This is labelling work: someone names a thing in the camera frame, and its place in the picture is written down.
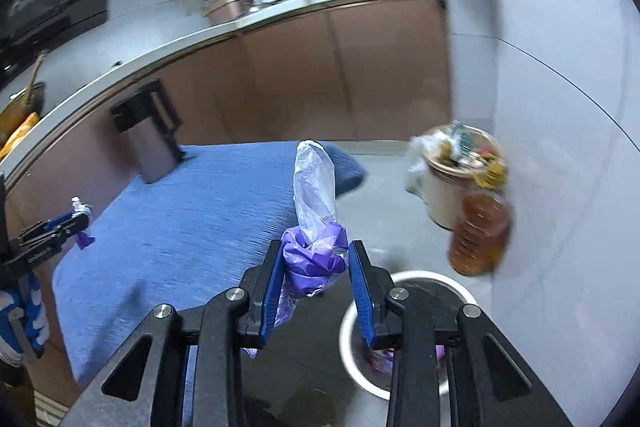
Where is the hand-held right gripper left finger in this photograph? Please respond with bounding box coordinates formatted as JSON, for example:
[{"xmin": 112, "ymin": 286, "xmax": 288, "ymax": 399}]
[{"xmin": 60, "ymin": 239, "xmax": 286, "ymax": 427}]

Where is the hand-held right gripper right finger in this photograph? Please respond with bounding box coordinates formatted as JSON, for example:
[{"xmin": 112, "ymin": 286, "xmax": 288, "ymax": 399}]
[{"xmin": 348, "ymin": 239, "xmax": 576, "ymax": 427}]

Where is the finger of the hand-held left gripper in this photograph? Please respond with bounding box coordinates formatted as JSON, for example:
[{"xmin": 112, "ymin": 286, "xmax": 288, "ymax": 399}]
[
  {"xmin": 22, "ymin": 217, "xmax": 91, "ymax": 258},
  {"xmin": 15, "ymin": 212, "xmax": 87, "ymax": 242}
]

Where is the small purple wrapper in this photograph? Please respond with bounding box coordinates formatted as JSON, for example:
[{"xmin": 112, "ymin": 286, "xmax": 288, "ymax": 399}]
[{"xmin": 71, "ymin": 196, "xmax": 96, "ymax": 250}]

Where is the purple and clear plastic bag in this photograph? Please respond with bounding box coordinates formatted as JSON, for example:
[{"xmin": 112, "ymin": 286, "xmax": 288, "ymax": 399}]
[{"xmin": 242, "ymin": 139, "xmax": 349, "ymax": 358}]

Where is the white round waste bin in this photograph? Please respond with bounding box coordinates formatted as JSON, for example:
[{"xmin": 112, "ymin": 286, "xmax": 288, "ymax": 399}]
[{"xmin": 339, "ymin": 271, "xmax": 476, "ymax": 400}]

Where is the person's left hand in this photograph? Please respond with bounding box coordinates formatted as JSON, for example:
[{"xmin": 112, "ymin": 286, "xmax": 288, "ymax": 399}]
[{"xmin": 0, "ymin": 272, "xmax": 51, "ymax": 368}]

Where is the orange packet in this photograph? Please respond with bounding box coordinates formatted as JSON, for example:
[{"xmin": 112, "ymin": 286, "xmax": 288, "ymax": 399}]
[{"xmin": 0, "ymin": 112, "xmax": 41, "ymax": 160}]

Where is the metal wok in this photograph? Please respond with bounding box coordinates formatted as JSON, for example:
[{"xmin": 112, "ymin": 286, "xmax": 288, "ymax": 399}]
[{"xmin": 0, "ymin": 82, "xmax": 46, "ymax": 142}]

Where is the blue tablecloth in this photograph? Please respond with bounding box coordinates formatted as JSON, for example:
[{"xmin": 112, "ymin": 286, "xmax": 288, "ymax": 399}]
[{"xmin": 52, "ymin": 139, "xmax": 366, "ymax": 388}]

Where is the beige waste bin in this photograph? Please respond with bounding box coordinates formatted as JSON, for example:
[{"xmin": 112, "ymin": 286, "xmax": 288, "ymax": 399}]
[{"xmin": 422, "ymin": 124, "xmax": 508, "ymax": 230}]

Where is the amber oil bottle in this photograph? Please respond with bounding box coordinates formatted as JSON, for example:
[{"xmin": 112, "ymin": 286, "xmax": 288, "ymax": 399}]
[{"xmin": 447, "ymin": 189, "xmax": 515, "ymax": 277}]

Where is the white plastic bag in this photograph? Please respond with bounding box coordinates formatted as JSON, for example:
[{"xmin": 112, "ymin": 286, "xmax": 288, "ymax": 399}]
[{"xmin": 404, "ymin": 134, "xmax": 433, "ymax": 198}]

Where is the wooden spatula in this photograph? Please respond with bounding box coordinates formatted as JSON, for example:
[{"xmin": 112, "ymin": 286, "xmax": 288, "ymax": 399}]
[{"xmin": 22, "ymin": 49, "xmax": 48, "ymax": 108}]

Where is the heap of mixed wrappers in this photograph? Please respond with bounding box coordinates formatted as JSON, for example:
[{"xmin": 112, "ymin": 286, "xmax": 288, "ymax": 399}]
[{"xmin": 425, "ymin": 121, "xmax": 508, "ymax": 192}]

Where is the brown kitchen counter cabinet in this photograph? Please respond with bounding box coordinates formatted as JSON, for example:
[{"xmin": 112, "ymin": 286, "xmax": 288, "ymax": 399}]
[{"xmin": 0, "ymin": 0, "xmax": 453, "ymax": 228}]

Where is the pink cooking pot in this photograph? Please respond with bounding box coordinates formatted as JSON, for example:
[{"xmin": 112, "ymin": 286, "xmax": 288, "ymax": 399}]
[{"xmin": 202, "ymin": 0, "xmax": 261, "ymax": 25}]

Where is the steel jug with black handle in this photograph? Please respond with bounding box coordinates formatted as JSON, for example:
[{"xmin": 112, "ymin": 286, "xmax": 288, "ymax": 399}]
[{"xmin": 110, "ymin": 79, "xmax": 188, "ymax": 184}]

